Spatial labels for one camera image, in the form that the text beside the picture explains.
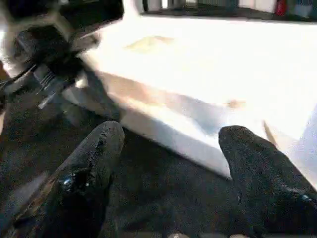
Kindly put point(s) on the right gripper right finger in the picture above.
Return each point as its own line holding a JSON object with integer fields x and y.
{"x": 267, "y": 193}

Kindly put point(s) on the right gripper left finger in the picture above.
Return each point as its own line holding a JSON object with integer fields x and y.
{"x": 81, "y": 188}

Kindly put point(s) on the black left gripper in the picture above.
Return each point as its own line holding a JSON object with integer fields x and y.
{"x": 49, "y": 49}

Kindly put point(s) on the white plastic table top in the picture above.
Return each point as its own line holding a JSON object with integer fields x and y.
{"x": 210, "y": 74}

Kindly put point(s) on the black mat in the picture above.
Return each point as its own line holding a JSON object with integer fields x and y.
{"x": 161, "y": 186}

